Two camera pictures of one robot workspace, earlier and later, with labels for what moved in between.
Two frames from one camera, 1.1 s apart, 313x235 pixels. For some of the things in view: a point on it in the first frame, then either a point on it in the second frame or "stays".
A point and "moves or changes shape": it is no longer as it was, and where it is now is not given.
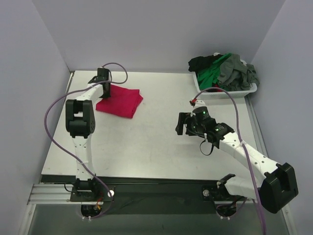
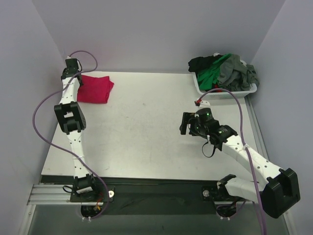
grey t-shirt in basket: x=234 y=76 stays
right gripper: x=180 y=123 stays
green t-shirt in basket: x=207 y=78 stays
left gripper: x=105 y=89 to x=71 y=63
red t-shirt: x=123 y=102 moves or changes shape
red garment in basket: x=218 y=90 stays
